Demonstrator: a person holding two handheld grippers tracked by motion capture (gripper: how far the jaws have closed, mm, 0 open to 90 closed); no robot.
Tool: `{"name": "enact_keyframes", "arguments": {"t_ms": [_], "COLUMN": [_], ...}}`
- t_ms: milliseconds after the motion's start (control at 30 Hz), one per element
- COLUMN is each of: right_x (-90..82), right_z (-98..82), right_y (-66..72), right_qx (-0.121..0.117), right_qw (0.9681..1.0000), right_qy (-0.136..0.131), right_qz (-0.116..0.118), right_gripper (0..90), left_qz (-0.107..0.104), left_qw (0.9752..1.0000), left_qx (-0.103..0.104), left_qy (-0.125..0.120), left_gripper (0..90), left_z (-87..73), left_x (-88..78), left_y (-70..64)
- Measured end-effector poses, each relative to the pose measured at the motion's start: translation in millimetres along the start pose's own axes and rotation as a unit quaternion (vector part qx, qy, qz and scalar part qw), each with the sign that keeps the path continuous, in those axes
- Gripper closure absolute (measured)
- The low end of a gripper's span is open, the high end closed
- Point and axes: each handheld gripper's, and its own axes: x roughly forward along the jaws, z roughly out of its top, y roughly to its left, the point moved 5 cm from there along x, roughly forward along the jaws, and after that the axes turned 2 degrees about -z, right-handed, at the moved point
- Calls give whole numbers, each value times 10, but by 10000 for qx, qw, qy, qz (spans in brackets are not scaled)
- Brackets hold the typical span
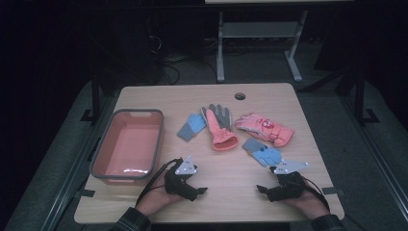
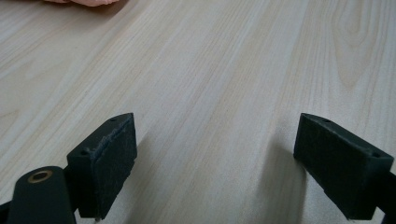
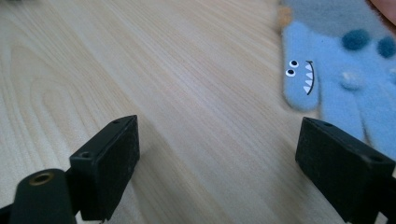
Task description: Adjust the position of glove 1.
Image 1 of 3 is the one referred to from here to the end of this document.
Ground pink plastic basket grey rim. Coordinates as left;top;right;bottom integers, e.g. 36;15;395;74
89;108;166;187

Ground coral glove grey fingers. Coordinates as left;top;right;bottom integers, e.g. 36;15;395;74
200;103;240;152

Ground aluminium rail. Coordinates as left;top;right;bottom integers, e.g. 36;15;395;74
339;95;408;223
40;95;120;231

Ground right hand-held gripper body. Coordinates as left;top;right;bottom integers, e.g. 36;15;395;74
268;160;310;200

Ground black metal stand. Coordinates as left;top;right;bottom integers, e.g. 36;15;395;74
79;72;102;125
351;65;381;127

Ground bundle of floor cables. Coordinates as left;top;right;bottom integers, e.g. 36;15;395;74
146;34;219;86

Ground white metal stand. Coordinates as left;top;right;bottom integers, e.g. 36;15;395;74
216;9;309;84

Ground pink padded ski glove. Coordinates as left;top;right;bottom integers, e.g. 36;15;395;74
234;113;294;148

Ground person's right hand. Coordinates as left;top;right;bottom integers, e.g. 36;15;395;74
283;188;330;220

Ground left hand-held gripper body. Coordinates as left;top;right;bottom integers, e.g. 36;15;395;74
164;155;198;197

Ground person's left hand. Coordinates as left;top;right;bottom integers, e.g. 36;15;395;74
136;177;185;217

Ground black tape strip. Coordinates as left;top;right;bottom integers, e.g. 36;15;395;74
74;189;96;198
321;187;346;197

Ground small blue grey knit glove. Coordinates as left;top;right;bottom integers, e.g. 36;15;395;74
176;113;207;142
242;138;284;168

